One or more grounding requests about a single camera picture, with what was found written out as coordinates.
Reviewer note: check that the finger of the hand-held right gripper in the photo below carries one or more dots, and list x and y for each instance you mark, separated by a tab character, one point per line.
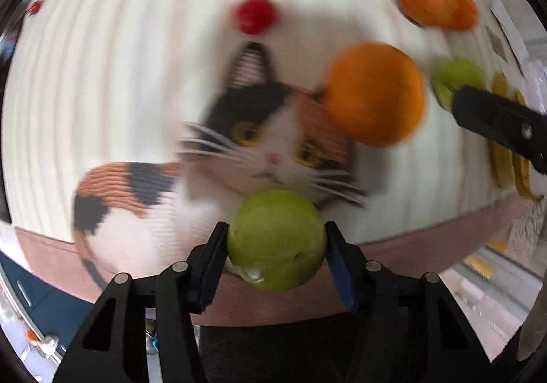
495	118

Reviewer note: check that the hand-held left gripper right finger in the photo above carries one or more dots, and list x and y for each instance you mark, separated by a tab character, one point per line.
342	276

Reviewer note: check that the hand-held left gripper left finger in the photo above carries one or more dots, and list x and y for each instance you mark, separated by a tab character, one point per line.
213	270

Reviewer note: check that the green apple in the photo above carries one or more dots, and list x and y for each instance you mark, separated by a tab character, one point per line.
457	77
275	240

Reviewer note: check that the small red tomato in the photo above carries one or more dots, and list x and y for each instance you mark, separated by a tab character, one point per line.
254	15

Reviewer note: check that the brown square label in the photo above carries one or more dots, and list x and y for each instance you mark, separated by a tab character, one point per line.
495	42

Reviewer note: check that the blue cabinet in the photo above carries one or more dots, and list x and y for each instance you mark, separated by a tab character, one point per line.
38	302

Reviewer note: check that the striped cat print mat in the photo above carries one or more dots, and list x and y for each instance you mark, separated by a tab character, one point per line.
128	67

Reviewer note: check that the small red decoration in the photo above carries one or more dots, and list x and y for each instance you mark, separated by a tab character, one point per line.
34	7

